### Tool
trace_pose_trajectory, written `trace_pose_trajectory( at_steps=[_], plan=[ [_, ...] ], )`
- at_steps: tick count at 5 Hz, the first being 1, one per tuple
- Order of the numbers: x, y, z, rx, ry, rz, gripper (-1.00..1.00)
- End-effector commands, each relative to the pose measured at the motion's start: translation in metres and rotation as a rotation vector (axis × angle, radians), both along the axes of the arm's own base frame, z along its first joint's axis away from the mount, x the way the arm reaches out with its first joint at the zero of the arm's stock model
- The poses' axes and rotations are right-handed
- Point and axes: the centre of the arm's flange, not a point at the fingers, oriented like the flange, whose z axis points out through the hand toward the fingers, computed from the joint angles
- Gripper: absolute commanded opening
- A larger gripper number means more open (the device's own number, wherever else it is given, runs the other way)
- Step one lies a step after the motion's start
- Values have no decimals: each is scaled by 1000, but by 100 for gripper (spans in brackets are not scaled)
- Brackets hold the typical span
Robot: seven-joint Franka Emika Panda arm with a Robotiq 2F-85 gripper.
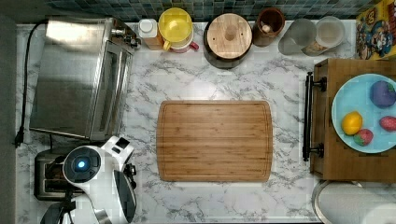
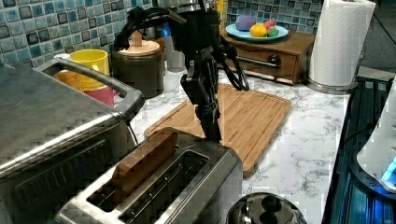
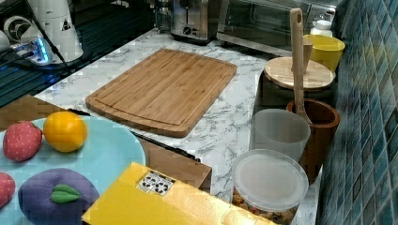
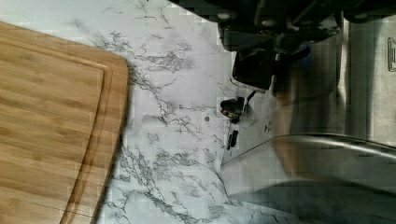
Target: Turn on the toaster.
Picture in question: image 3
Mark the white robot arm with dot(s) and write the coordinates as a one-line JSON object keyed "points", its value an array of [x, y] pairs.
{"points": [[54, 19]]}

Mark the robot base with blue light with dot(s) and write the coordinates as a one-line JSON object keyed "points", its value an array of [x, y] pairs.
{"points": [[26, 37]]}

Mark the stainless steel slot toaster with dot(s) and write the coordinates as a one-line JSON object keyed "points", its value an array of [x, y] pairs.
{"points": [[195, 20]]}

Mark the stainless steel toaster oven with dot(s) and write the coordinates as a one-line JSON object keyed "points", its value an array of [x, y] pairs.
{"points": [[264, 25]]}

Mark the bamboo cutting board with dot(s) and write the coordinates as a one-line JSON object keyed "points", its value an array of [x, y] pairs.
{"points": [[167, 93]]}

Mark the frosted empty plastic cup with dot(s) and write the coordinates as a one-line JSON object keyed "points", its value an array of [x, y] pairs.
{"points": [[279, 130]]}

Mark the round wooden lid canister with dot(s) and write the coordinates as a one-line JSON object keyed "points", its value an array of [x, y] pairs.
{"points": [[276, 84]]}

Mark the light blue plate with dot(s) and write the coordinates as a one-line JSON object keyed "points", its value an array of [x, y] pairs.
{"points": [[107, 151]]}

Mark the lidded clear food container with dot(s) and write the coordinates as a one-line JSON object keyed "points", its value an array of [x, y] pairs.
{"points": [[269, 184]]}

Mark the yellow cereal box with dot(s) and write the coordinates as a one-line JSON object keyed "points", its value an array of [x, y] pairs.
{"points": [[142, 196]]}

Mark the brown wooden utensil holder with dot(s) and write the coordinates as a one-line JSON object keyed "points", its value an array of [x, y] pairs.
{"points": [[325, 121]]}

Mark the yellow toy lemon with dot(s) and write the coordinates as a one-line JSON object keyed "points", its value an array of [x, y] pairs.
{"points": [[65, 131]]}

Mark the wooden spoon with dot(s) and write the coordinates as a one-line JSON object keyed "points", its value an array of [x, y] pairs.
{"points": [[297, 61]]}

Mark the yellow plastic cup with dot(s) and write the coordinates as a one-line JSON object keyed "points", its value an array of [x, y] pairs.
{"points": [[326, 51]]}

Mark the white capped bottle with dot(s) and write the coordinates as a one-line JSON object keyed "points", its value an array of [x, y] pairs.
{"points": [[321, 27]]}

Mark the purple plush plum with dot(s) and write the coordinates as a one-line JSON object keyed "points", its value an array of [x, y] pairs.
{"points": [[56, 197]]}

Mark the red plush strawberry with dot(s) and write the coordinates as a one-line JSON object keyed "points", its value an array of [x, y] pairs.
{"points": [[22, 141], [7, 188]]}

